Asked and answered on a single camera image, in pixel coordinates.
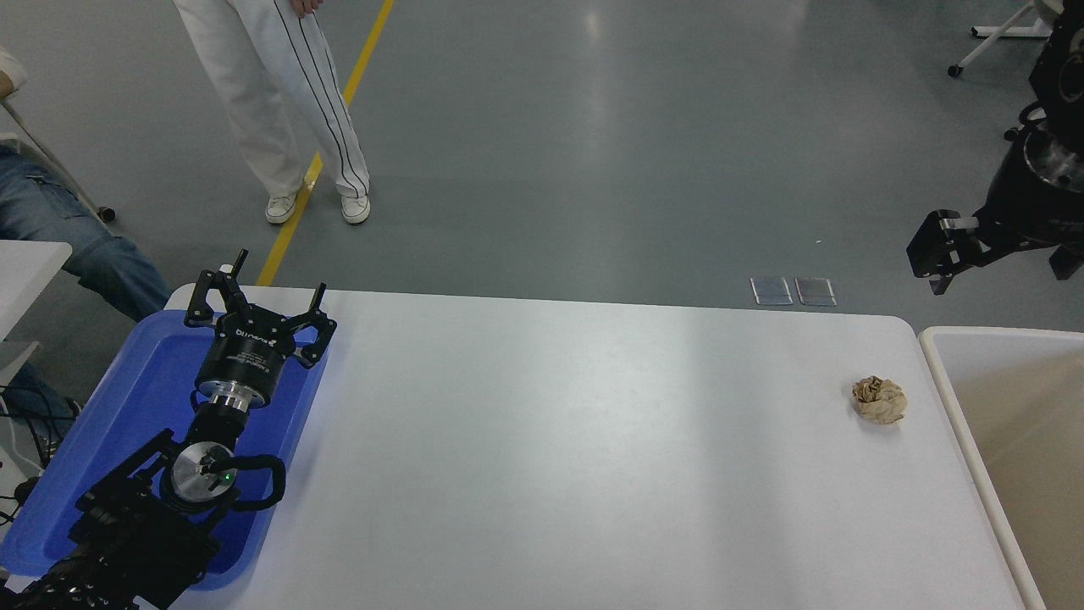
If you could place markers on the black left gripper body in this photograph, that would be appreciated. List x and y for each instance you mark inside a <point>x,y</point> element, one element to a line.
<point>246,360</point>

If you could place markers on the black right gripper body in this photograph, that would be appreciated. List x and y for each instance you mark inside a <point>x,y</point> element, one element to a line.
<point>1037,212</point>

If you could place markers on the tan paper ball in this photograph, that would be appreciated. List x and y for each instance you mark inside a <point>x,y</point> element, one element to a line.
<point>879,400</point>

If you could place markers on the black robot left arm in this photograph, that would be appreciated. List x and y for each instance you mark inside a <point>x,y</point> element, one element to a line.
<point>127,534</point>

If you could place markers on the person's hand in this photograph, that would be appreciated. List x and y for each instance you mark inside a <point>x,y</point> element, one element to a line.
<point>306,7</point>

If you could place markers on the blue plastic tray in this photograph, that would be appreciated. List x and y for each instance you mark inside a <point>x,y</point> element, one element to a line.
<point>144,373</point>

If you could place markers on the seated person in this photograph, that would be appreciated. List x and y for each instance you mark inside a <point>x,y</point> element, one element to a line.
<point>102,263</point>

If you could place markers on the metal floor socket cover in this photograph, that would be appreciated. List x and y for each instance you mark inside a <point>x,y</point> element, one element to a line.
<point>771,291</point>
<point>815,291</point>

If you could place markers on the large pale bin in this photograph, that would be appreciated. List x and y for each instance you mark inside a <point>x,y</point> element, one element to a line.
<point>1033,424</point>

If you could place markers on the white wheeled chair base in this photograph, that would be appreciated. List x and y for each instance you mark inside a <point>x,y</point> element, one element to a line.
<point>991,47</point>

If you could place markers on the small white side table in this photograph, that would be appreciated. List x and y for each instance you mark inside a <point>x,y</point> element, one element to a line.
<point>25,271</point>

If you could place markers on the standing person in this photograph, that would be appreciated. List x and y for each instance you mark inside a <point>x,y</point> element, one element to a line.
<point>271,102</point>

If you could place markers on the grey chair frame with caster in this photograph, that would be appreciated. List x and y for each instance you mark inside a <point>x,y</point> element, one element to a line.
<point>59,165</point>

